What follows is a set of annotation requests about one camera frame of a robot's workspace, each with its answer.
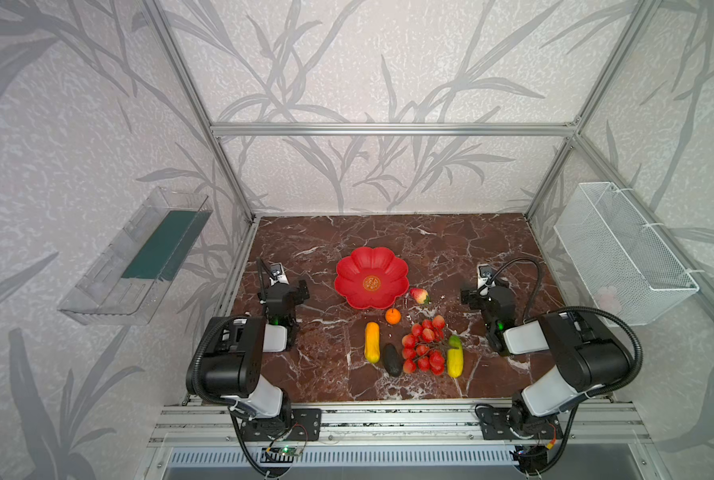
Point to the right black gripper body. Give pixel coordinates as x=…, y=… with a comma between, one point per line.
x=471, y=297

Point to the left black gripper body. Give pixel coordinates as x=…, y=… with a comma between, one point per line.
x=297, y=291

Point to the yellow green fake fruit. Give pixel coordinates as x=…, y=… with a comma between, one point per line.
x=455, y=357

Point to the red fake peach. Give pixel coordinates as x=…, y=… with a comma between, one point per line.
x=420, y=296

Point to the red fake cherry tomato bunch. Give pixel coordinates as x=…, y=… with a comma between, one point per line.
x=422, y=347

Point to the red flower-shaped fruit bowl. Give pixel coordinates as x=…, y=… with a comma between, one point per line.
x=371, y=278

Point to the yellow orange fake mango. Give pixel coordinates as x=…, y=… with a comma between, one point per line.
x=372, y=349

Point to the small fake orange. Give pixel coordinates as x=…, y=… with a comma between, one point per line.
x=393, y=316

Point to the dark green fake avocado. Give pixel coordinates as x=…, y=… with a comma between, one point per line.
x=392, y=361

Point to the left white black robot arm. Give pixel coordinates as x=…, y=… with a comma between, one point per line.
x=226, y=366

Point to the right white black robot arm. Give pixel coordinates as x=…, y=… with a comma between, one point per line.
x=594, y=353

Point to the pink object in basket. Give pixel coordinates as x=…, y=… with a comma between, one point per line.
x=607, y=299

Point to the green circuit board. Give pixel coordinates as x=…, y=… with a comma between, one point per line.
x=283, y=454

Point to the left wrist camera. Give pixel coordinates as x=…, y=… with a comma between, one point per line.
x=277, y=274

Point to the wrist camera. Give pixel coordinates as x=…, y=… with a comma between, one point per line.
x=485, y=274
x=277, y=274

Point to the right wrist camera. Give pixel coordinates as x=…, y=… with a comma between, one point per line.
x=485, y=274

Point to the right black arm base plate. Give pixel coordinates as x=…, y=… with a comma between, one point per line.
x=516, y=423

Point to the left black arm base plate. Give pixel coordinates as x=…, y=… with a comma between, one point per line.
x=298, y=424

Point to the white wire mesh basket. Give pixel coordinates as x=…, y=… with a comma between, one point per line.
x=612, y=244

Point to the aluminium front rail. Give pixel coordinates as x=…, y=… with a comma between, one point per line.
x=427, y=422

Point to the clear plastic wall bin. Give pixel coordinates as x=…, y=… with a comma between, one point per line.
x=126, y=284

